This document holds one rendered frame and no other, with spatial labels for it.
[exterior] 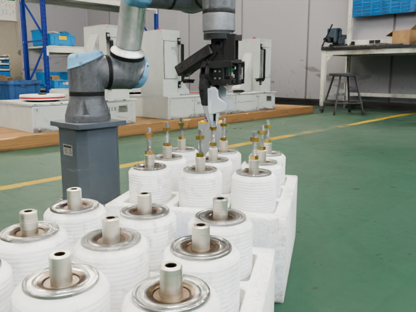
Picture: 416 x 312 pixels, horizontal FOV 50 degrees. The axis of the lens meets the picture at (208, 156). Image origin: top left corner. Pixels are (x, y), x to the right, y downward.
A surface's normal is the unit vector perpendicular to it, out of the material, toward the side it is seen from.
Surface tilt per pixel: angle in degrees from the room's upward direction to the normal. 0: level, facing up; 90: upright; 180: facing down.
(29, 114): 90
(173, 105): 90
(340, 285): 0
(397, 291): 0
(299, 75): 90
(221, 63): 90
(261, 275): 0
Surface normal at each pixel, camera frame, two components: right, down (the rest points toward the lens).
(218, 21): -0.03, 0.18
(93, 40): -0.65, -0.22
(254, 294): 0.00, -0.98
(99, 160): 0.72, 0.13
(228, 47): -0.50, 0.16
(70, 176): -0.69, 0.14
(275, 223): -0.25, 0.18
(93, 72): 0.52, 0.16
